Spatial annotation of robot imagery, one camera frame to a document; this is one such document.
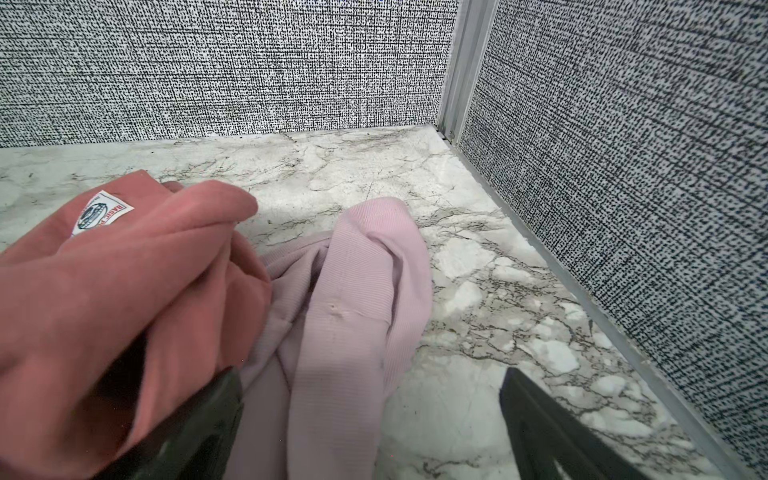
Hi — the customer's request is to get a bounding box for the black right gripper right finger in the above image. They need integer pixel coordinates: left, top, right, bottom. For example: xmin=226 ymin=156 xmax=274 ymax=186
xmin=499 ymin=367 xmax=647 ymax=479

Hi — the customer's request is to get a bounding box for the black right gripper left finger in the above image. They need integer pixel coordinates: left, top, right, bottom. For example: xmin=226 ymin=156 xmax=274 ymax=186
xmin=96 ymin=367 xmax=244 ymax=480

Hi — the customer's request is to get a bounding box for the rose shirt with grey collar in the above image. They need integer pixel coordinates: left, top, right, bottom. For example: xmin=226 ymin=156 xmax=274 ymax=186
xmin=1 ymin=170 xmax=271 ymax=479

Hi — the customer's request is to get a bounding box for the light pink ribbed cloth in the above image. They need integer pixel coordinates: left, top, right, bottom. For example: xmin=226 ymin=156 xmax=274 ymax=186
xmin=225 ymin=197 xmax=433 ymax=479

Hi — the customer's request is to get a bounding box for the aluminium enclosure frame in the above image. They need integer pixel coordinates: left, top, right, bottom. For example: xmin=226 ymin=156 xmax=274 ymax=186
xmin=439 ymin=1 xmax=767 ymax=479

